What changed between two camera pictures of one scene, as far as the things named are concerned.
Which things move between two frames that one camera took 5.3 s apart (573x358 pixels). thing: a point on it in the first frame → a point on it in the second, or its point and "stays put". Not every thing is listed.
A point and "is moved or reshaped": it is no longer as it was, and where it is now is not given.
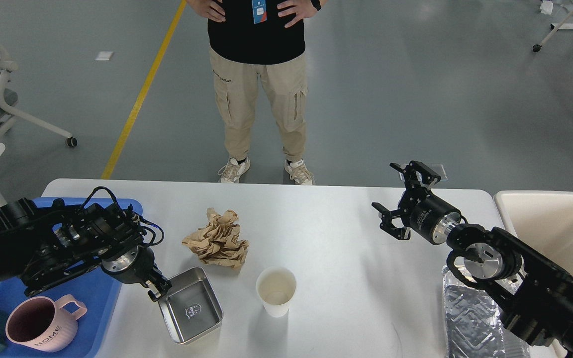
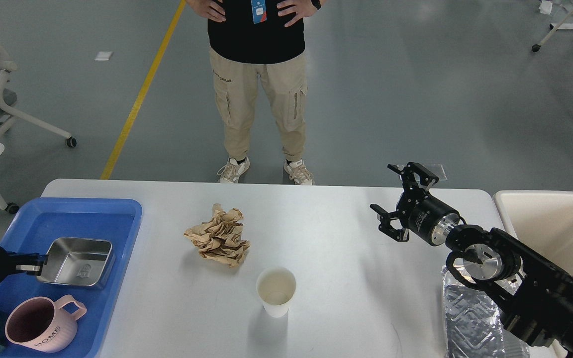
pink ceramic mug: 39,323 stays put
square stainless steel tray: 191,307 is moved or reshaped
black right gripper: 431,217 stays put
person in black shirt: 248,38 stays put
